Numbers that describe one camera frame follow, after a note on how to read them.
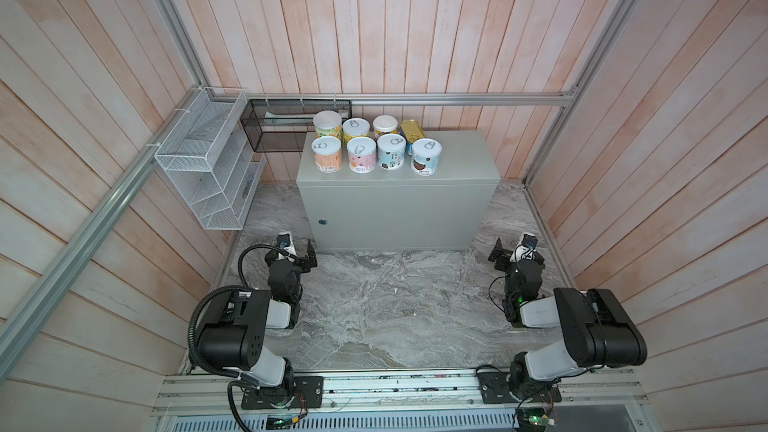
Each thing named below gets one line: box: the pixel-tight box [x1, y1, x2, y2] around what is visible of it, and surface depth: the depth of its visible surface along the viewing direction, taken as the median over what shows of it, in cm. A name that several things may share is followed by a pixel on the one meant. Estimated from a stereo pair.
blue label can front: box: [377, 133, 407, 171], surface depth 76 cm
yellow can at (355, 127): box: [342, 117, 371, 141], surface depth 81 cm
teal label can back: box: [411, 138, 443, 177], surface depth 74 cm
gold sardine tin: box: [400, 119, 427, 143], surface depth 81 cm
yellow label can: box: [313, 110, 342, 139], surface depth 78 cm
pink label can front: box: [347, 136, 377, 173], surface depth 75 cm
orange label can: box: [311, 135, 343, 173], surface depth 75 cm
